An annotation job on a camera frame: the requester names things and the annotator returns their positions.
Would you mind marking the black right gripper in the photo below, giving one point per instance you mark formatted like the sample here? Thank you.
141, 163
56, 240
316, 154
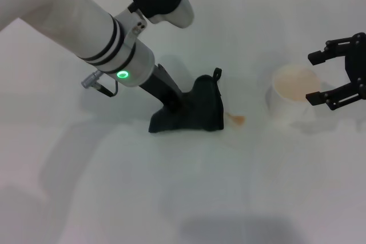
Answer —
357, 61

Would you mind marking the white paper cup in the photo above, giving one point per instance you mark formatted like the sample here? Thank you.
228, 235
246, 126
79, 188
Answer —
294, 84

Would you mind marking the orange liquid stain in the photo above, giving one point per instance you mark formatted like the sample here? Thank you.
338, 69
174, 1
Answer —
238, 119

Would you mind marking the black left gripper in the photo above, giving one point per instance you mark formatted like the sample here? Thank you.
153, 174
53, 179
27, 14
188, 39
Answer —
163, 81

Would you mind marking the dark blue rag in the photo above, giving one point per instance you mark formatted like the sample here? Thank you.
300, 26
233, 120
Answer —
200, 107

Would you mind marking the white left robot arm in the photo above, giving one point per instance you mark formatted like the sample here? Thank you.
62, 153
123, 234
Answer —
71, 18

